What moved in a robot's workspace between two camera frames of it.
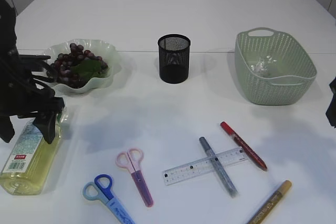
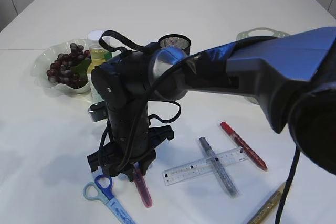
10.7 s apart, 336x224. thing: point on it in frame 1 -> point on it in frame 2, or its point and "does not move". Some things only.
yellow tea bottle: x=28 y=169 -> x=98 y=56
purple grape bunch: x=74 y=68 does not move
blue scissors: x=101 y=190 does not move
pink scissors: x=131 y=161 does not move
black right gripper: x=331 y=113 -> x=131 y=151
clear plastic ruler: x=202 y=166 does not move
